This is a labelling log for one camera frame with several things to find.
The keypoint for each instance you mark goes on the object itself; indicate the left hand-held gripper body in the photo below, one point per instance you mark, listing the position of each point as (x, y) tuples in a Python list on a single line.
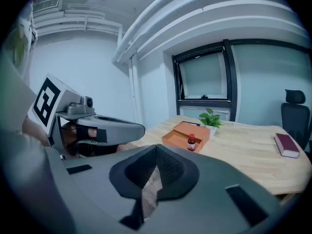
[(46, 99)]

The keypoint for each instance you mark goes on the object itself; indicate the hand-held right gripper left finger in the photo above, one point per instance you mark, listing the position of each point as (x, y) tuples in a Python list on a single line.
[(97, 199)]

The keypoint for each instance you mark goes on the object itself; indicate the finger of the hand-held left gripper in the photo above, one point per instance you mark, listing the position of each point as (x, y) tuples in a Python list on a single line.
[(122, 133), (112, 117)]

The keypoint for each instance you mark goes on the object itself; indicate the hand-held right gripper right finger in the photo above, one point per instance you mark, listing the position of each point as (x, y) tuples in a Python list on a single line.
[(207, 203)]

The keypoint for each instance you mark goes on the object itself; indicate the orange wooden drawer box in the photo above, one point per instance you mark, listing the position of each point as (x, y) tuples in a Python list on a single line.
[(175, 140)]

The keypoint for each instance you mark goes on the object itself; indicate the person's left forearm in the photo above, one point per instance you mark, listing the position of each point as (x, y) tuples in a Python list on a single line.
[(34, 130)]

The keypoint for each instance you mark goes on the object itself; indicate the person's left hand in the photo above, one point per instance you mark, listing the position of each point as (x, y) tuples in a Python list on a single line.
[(70, 133)]

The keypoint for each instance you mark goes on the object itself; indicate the green potted plant white pot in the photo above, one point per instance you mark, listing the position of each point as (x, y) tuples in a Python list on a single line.
[(210, 121)]

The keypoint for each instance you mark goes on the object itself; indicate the white ceiling air vent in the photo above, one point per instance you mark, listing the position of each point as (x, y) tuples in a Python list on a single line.
[(47, 4)]

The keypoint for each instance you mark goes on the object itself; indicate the dark red book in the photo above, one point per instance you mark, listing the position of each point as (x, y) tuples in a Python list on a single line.
[(286, 144)]

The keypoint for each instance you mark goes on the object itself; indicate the black framed window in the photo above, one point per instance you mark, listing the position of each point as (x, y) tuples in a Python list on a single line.
[(232, 82)]

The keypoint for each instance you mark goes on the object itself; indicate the black office chair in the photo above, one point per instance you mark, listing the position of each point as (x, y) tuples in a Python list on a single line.
[(295, 116)]

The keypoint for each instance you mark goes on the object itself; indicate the grey gripper-mounted camera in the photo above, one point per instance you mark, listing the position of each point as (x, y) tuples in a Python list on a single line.
[(83, 105)]

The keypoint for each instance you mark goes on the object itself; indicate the white wall pipe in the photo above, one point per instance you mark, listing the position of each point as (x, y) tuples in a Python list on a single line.
[(132, 89)]

